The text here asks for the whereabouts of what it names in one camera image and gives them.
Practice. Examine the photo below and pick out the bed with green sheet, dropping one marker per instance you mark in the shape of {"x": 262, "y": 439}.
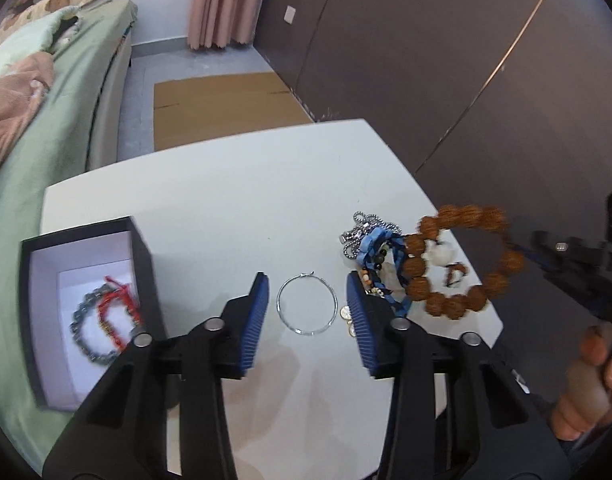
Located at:
{"x": 50, "y": 150}

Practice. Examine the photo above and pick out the black jewelry box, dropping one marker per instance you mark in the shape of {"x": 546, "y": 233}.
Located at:
{"x": 146, "y": 260}

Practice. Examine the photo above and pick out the pink curtain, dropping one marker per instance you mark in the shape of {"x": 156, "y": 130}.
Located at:
{"x": 225, "y": 0}

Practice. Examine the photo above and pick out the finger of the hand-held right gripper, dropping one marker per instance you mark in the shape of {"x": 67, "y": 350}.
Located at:
{"x": 561, "y": 256}

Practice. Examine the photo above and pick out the flat cardboard sheet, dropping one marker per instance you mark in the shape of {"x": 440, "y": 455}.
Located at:
{"x": 225, "y": 110}

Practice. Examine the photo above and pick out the pink fleece blanket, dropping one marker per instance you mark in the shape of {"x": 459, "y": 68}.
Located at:
{"x": 10, "y": 105}

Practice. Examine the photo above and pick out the white wall socket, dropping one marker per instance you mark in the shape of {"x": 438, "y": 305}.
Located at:
{"x": 290, "y": 15}

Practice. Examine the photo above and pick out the person's right hand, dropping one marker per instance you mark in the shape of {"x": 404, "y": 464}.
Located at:
{"x": 583, "y": 390}

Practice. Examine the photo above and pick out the silver hoop bangle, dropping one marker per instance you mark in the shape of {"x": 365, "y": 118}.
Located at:
{"x": 279, "y": 305}

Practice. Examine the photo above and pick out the gold coin charms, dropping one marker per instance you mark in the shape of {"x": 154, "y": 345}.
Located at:
{"x": 345, "y": 313}

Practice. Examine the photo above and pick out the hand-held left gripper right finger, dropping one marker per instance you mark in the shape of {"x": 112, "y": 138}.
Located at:
{"x": 363, "y": 330}

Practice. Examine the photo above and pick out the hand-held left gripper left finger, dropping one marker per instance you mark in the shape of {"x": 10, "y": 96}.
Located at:
{"x": 253, "y": 330}

